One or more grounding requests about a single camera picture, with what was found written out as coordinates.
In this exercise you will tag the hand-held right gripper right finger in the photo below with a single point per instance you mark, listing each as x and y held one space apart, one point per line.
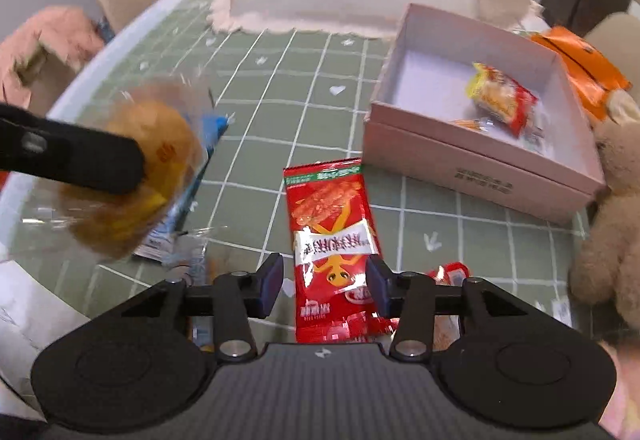
377 287

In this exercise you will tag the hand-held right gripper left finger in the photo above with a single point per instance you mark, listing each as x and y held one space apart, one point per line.
270 282

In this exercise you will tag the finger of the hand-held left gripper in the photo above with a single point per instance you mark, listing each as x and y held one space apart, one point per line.
90 157

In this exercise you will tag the clear bread bun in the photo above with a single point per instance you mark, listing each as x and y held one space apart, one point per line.
160 130

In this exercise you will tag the red spicy strip packet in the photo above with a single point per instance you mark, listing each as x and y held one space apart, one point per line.
330 220

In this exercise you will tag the pink cardboard gift box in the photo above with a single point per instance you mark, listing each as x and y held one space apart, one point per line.
450 155

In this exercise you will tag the yellow red snack packet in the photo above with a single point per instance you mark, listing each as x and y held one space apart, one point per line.
500 97

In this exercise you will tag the small red sauce packet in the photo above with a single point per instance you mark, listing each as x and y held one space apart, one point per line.
450 272

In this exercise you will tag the blue snack packet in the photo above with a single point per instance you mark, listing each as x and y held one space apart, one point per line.
212 127

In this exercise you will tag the white paper sheet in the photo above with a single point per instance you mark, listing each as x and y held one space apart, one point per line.
25 310

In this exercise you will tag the white care label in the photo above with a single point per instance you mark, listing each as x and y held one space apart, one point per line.
562 310

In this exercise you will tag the green grid tablecloth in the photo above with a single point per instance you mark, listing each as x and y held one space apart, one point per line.
280 85

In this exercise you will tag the brown teddy bear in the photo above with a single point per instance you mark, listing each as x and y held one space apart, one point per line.
610 230

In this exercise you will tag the orange snack bag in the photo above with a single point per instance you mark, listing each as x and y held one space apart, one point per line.
585 65

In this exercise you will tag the cream fabric item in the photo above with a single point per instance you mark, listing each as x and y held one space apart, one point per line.
622 105

